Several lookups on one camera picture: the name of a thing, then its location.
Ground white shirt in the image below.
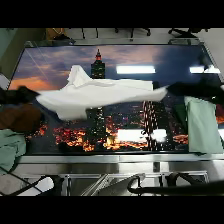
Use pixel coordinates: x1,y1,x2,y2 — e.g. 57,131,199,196
35,64,169,122

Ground dark green garment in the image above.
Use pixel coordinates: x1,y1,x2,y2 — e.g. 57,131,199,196
173,99,190,135

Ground brown garment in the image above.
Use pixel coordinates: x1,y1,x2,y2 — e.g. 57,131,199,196
0,103,44,133

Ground pale green garment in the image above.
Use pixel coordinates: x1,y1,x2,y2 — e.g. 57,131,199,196
184,95,224,155
0,128,27,172

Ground silver frame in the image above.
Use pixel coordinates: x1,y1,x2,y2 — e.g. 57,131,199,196
0,37,224,197

